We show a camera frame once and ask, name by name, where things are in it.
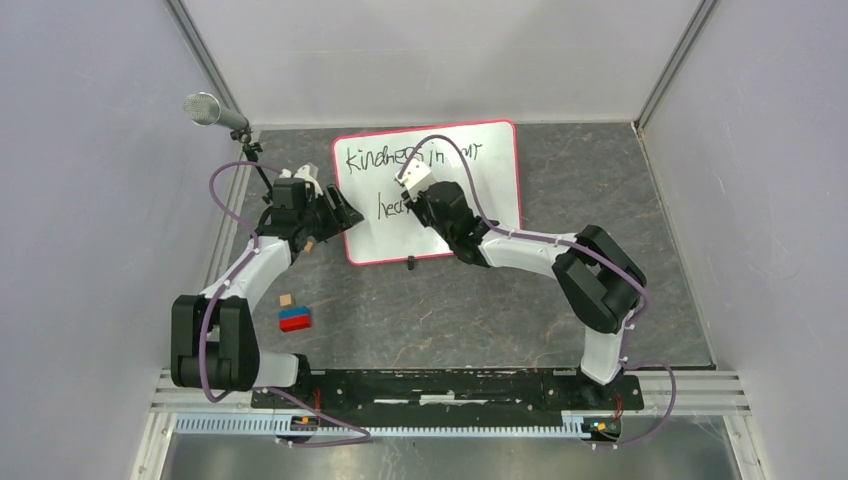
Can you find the grey microphone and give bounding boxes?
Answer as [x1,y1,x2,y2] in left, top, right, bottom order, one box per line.
[183,92,250,131]

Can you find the blue block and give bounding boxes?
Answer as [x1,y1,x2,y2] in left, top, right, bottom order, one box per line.
[278,306,311,321]

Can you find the aluminium rail frame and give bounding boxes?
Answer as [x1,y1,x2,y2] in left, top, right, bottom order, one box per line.
[131,366,769,479]

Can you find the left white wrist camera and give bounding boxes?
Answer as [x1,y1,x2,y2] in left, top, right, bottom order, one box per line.
[279,163,324,197]

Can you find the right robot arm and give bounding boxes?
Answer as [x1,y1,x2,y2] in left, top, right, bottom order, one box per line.
[402,178,647,408]

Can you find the red block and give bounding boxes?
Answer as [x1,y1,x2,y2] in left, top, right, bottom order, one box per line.
[278,315,312,333]

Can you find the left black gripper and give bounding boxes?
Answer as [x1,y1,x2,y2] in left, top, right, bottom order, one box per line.
[298,183,364,243]

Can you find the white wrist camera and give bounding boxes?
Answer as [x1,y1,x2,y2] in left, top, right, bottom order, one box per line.
[279,163,324,197]
[395,158,436,201]

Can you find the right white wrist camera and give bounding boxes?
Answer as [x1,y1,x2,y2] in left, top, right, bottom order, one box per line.
[395,158,436,201]

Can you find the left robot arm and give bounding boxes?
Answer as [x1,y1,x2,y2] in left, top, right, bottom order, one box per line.
[171,177,364,408]

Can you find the pink framed whiteboard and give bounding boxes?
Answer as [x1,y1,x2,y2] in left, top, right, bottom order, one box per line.
[332,119,523,266]

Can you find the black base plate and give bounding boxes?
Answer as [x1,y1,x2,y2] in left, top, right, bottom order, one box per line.
[287,368,644,429]

